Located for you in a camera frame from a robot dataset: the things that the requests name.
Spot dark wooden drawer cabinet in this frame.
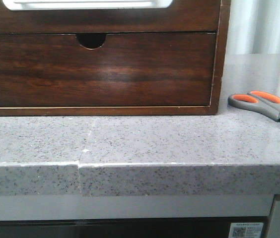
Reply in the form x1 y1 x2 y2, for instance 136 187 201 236
0 0 231 116

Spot dark wood drawer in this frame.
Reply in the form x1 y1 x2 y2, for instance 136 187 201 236
0 0 221 34
0 32 216 107

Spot grey orange handled scissors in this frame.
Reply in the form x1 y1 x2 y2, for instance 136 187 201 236
227 91 280 122

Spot dark under-counter appliance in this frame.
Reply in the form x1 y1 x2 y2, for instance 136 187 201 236
0 217 268 238

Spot white QR code sticker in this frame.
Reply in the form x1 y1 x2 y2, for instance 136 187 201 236
228 222 264 238

